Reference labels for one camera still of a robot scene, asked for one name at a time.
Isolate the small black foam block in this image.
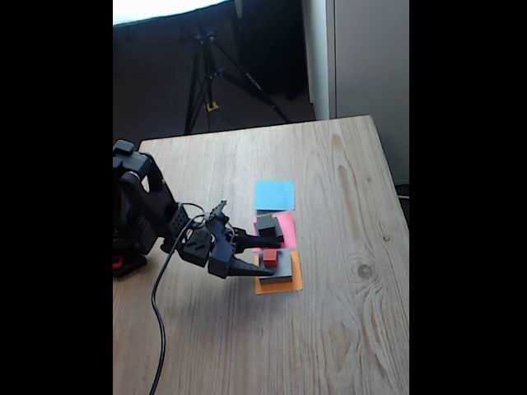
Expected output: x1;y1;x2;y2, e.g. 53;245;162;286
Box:
254;214;277;237

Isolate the medium dark foam block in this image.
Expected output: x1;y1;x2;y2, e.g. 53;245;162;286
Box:
253;216;286;244

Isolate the large grey foam block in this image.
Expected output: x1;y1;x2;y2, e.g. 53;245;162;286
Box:
258;248;294;286

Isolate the pink paper sheet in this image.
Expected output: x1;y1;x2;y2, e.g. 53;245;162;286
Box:
250;211;297;253

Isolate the blue paper sheet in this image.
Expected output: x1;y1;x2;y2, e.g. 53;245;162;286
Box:
254;180;296;213

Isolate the orange paper sheet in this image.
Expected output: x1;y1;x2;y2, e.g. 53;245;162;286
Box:
254;249;304;296

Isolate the red and black table clamp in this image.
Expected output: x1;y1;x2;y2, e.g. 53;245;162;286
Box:
113;251;148;279

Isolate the black tripod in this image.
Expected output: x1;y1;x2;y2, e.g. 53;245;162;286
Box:
184;24;292;135

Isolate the white cabinet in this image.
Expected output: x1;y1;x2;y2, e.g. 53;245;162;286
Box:
302;0;410;186

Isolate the black cable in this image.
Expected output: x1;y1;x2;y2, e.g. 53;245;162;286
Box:
148;202;207;395

